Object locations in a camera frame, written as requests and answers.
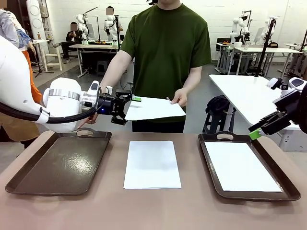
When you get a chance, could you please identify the tall white air conditioner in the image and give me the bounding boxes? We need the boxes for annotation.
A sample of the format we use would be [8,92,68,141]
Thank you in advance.
[25,0,47,40]

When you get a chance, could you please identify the person's right forearm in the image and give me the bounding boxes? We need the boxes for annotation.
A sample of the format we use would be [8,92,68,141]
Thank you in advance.
[98,49,133,96]

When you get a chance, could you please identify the background work table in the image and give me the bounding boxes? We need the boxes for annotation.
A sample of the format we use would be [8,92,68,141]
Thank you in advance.
[69,42,122,79]

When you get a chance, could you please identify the person in orange trousers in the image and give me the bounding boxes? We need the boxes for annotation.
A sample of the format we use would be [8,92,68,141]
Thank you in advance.
[14,11,43,104]

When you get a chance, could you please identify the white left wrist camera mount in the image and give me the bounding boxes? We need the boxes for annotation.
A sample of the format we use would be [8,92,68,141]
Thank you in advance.
[81,80,113,109]

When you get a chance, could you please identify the grey plastic stool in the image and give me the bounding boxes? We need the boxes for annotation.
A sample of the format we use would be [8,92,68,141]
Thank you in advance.
[96,60,108,74]

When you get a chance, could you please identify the white A4 paper sheet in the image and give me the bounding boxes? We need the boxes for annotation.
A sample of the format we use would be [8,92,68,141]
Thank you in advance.
[124,96,187,121]
[203,141,283,193]

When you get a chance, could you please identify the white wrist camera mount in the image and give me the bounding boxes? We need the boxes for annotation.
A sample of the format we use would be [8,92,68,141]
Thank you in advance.
[81,80,113,109]
[266,78,296,104]

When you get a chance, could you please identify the person's right hand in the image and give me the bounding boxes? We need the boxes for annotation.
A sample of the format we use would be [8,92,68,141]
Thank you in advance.
[77,112,99,130]

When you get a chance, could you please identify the black tripod stand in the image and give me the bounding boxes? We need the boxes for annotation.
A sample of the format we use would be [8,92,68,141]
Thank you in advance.
[254,18,276,78]

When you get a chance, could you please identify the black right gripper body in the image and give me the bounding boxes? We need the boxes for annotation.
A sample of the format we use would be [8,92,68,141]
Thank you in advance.
[273,92,300,125]

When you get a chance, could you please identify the person's left forearm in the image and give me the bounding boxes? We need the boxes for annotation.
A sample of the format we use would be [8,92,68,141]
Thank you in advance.
[181,66,203,93]

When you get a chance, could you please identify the person's left hand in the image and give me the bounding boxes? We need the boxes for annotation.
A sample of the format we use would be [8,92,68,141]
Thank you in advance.
[166,88,188,108]

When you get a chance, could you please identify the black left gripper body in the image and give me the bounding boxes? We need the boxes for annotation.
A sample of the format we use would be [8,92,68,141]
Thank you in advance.
[97,94,125,117]

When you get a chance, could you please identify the brown plastic serving tray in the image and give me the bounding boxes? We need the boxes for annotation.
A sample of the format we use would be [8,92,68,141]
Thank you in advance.
[198,131,301,201]
[5,127,113,196]

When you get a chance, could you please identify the person in striped shirt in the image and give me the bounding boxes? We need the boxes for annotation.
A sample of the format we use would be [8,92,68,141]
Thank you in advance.
[0,8,20,48]

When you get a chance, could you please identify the person in green t-shirt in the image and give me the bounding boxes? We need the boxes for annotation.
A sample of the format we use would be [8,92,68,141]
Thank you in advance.
[120,0,212,134]

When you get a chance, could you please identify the seated person in black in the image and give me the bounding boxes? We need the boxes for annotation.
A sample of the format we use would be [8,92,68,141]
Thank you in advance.
[59,21,83,64]

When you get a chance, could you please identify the large white table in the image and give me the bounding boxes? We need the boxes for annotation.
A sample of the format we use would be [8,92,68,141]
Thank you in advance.
[209,74,300,127]

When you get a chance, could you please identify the long white background desk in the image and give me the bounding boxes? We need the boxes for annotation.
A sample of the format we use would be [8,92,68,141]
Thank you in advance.
[233,46,303,75]

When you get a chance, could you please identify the brown cardboard box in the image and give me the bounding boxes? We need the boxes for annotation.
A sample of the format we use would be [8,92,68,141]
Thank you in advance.
[0,112,40,143]

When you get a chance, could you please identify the white A4 paper stack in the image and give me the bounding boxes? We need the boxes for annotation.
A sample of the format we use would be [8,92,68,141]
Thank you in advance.
[123,140,182,190]

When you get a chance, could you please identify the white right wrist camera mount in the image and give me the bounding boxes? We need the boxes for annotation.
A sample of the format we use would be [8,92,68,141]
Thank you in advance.
[266,78,296,104]

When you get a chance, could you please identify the black stool with bag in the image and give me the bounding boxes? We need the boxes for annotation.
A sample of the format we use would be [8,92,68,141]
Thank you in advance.
[205,95,237,134]

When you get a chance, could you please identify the standing person behind robot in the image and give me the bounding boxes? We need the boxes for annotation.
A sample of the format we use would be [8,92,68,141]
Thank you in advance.
[105,6,125,46]

